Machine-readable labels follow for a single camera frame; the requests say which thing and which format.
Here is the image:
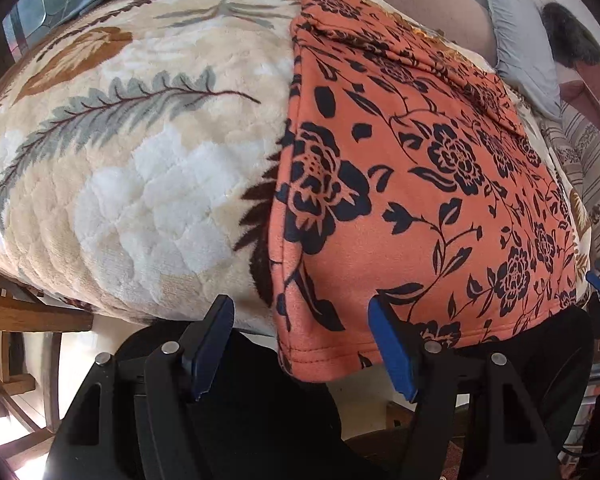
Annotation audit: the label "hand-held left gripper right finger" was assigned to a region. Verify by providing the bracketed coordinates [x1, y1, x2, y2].
[367, 296, 563, 480]

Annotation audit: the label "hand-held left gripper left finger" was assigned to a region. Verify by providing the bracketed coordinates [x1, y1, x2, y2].
[45, 294, 236, 480]

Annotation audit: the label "orange floral blouse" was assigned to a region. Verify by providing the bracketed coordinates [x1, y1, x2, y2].
[269, 0, 581, 378]

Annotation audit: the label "striped floral cushion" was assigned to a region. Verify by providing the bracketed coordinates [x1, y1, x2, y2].
[540, 105, 600, 256]

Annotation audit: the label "person's black pants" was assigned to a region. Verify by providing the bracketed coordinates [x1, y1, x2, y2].
[115, 305, 596, 480]

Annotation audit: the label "pink and maroon blanket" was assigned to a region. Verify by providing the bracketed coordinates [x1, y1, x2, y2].
[555, 60, 600, 133]

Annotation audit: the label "leaf print fleece blanket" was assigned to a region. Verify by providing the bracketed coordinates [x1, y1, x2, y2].
[0, 0, 593, 341]

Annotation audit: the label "fur-trimmed olive jacket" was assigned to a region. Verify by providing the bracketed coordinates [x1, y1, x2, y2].
[540, 2, 600, 68]

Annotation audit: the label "blue-grey pillow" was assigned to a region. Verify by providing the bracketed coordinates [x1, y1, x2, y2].
[472, 0, 563, 121]

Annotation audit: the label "pink bolster cushion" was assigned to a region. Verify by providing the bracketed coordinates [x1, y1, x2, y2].
[340, 0, 496, 61]

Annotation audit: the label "wooden furniture frame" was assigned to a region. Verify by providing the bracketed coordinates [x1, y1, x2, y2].
[0, 275, 96, 461]

